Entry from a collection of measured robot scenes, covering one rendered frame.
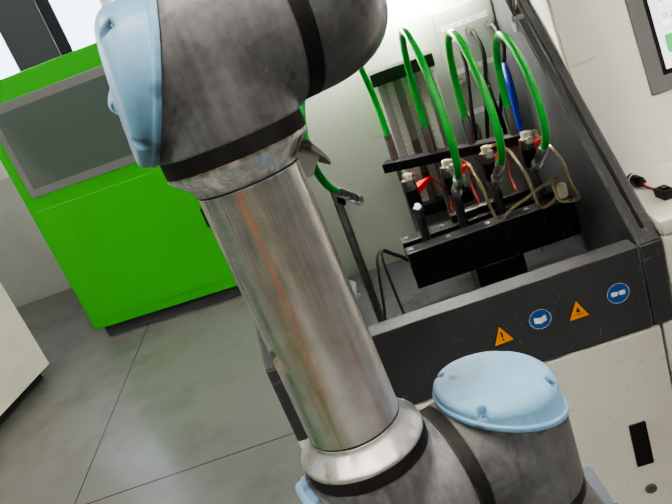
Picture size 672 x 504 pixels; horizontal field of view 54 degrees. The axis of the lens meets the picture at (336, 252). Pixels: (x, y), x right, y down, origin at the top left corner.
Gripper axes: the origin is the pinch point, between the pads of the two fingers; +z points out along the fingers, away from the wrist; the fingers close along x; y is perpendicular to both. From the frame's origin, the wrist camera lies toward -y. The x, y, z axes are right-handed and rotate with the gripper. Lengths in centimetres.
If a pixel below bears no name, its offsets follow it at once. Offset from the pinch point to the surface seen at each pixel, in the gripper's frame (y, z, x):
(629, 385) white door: 33, 55, 27
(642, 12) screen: -33, 42, 44
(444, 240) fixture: 5.0, 32.7, 3.7
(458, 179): -0.4, 22.2, 15.0
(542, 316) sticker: 23.3, 35.2, 22.0
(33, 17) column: -238, 29, -318
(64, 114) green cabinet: -140, 40, -252
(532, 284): 19.0, 30.5, 23.2
